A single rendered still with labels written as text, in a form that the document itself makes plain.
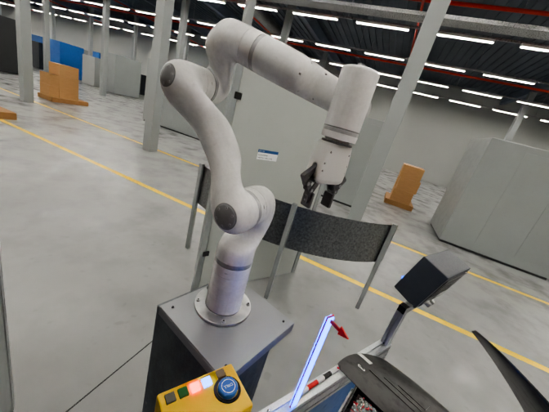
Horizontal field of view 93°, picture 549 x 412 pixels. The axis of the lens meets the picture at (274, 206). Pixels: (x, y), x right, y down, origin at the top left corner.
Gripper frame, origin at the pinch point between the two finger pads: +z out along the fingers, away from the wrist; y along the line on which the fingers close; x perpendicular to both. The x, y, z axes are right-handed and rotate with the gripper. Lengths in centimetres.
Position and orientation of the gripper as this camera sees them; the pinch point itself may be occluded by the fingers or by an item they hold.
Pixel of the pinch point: (317, 200)
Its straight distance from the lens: 68.6
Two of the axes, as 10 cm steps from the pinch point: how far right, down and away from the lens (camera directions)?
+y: -7.8, 0.0, -6.2
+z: -2.6, 9.1, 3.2
